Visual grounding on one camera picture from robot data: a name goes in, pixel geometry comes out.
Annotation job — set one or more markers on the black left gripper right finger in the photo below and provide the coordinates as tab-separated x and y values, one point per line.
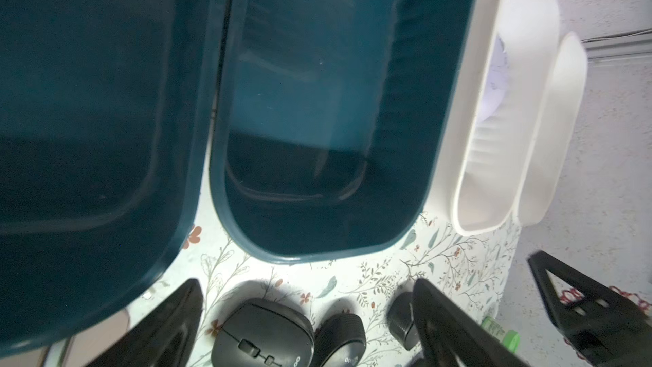
449	337

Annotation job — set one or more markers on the teal storage box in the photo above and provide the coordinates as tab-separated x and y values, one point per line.
330	119
105	116

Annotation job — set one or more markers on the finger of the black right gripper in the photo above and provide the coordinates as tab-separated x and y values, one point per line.
606	328

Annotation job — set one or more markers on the floral table mat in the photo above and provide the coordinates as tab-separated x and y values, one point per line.
469	269

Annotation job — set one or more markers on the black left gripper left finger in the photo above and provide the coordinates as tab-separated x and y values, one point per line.
165	337

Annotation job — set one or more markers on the black mouse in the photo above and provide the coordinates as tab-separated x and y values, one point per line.
400	321
340	342
264	333

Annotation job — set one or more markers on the pink mouse top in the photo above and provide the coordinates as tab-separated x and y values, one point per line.
77	350

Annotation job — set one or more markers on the left white storage box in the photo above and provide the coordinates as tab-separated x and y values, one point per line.
481	167

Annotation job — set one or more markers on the white storage box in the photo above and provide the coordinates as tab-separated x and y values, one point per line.
481	167
564	94

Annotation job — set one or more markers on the right white storage box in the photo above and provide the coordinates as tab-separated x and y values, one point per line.
564	94

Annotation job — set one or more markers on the purple mouse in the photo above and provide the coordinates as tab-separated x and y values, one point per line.
496	83

